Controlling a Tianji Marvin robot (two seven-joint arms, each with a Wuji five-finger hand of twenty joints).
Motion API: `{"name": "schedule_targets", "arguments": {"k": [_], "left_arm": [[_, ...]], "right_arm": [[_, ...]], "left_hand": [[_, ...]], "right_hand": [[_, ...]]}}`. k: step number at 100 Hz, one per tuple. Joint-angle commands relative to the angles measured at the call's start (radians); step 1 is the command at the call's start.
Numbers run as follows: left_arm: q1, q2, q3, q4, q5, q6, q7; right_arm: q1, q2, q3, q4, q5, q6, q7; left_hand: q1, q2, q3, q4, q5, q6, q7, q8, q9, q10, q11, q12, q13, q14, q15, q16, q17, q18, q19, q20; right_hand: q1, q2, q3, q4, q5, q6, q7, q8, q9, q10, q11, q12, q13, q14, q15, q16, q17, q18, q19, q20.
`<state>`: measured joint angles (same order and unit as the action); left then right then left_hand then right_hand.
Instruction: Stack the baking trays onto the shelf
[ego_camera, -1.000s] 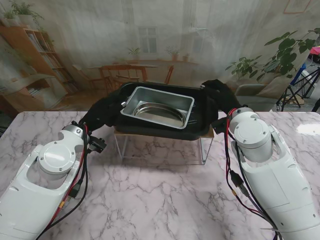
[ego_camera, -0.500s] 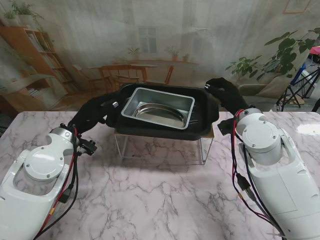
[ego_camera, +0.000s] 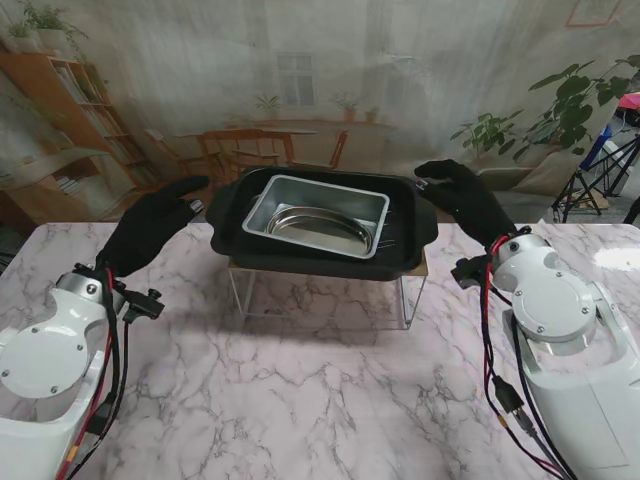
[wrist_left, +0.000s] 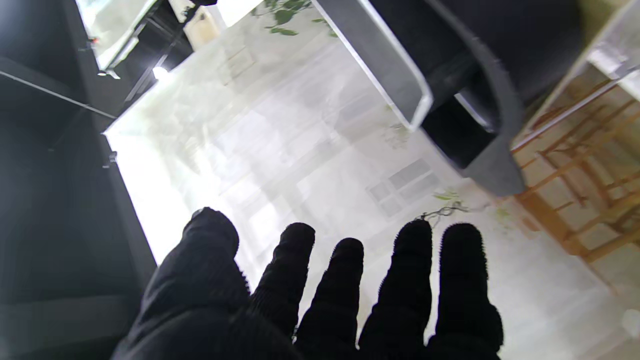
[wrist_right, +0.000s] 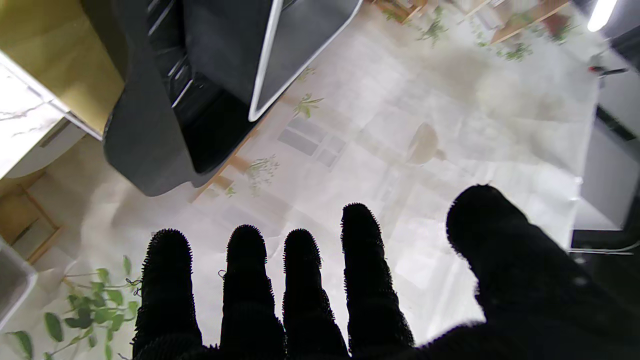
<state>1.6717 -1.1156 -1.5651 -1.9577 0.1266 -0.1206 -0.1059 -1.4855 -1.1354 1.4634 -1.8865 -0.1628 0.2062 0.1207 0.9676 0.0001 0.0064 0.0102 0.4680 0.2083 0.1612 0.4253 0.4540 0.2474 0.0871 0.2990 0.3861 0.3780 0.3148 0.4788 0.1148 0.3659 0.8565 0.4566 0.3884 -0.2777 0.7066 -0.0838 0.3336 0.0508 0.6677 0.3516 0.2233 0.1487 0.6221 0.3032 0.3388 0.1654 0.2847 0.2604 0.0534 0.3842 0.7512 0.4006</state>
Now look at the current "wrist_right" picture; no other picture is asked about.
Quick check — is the printed room scene backdrop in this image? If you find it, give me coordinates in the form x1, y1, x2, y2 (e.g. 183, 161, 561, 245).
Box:
0, 0, 608, 360

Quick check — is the silver rectangular baking tray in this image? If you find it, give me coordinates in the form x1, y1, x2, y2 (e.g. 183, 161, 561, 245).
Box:
182, 0, 365, 123

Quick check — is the bright ceiling lamp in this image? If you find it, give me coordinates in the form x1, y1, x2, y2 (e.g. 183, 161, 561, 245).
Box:
586, 0, 621, 32

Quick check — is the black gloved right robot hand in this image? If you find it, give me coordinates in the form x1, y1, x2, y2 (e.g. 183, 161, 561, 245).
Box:
131, 184, 640, 360

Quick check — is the large black patterned baking tray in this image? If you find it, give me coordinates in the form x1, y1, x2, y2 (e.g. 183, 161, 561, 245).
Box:
80, 0, 286, 197

